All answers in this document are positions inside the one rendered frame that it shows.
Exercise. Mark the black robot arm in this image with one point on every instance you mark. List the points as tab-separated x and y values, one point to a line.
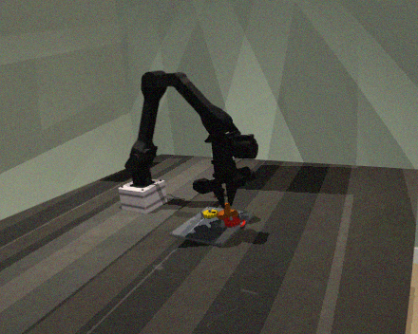
215	120

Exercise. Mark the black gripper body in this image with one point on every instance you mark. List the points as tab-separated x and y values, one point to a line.
204	185

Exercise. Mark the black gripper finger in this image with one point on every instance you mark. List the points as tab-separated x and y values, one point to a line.
230	194
220	196

